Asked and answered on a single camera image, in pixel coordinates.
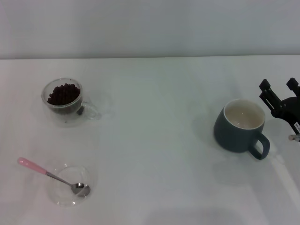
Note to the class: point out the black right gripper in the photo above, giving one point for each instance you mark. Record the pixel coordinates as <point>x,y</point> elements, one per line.
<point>289,110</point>

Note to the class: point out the dark green ceramic mug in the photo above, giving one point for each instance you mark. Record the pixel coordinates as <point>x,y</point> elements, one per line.
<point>230,137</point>

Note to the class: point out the clear double-wall glass cup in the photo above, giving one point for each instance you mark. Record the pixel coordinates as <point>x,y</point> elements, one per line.
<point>90,110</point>

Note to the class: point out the dark coffee beans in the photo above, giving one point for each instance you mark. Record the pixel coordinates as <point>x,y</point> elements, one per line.
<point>63,93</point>

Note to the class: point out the clear glass saucer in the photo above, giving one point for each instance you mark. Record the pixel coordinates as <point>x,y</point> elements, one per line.
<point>63,197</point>

